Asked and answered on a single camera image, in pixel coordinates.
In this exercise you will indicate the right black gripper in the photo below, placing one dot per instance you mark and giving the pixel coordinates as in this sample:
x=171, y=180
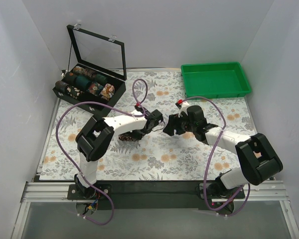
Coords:
x=175, y=125

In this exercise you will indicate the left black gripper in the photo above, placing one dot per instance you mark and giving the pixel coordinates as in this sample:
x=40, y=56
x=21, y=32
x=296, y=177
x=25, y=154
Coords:
x=138, y=134

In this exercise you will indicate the black floral necktie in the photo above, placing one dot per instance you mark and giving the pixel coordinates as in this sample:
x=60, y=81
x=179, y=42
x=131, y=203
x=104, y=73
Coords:
x=130, y=136

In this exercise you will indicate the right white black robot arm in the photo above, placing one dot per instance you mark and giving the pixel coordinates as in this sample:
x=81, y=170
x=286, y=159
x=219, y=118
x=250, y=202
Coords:
x=258, y=160

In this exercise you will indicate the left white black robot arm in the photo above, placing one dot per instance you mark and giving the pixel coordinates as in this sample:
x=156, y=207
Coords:
x=95, y=137

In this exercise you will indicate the floral patterned table mat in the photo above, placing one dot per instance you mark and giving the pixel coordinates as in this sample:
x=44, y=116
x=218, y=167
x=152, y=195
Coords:
x=156, y=156

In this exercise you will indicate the rolled cream red tie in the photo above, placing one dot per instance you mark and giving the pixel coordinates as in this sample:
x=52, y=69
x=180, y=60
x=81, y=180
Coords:
x=107, y=92

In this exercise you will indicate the green plastic tray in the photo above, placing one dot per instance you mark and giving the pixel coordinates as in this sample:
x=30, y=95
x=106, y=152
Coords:
x=215, y=80

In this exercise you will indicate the rolled navy floral tie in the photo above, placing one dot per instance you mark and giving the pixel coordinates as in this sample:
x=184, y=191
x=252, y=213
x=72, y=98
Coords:
x=95, y=88

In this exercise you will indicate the black tie display box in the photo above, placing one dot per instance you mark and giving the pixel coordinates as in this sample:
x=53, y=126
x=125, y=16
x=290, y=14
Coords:
x=104, y=55

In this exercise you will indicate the rolled dark green tie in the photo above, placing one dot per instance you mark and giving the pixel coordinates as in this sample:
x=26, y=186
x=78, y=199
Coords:
x=99, y=78

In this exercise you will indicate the rolled teal tie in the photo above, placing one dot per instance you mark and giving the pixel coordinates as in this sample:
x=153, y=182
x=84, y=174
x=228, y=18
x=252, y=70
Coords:
x=82, y=82

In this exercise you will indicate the rolled black floral tie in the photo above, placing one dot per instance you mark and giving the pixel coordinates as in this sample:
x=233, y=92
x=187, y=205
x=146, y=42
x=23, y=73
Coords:
x=73, y=91

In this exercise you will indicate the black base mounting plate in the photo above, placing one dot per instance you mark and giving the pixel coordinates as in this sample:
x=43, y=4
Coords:
x=152, y=194

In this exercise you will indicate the rolled brown patterned tie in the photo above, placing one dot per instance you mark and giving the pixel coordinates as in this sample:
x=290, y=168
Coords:
x=87, y=72

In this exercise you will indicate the rolled dark purple tie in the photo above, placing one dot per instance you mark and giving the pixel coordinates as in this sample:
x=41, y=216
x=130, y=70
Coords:
x=61, y=86

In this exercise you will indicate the aluminium frame rail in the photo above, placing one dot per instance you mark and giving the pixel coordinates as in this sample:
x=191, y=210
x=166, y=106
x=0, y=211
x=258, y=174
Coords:
x=62, y=192

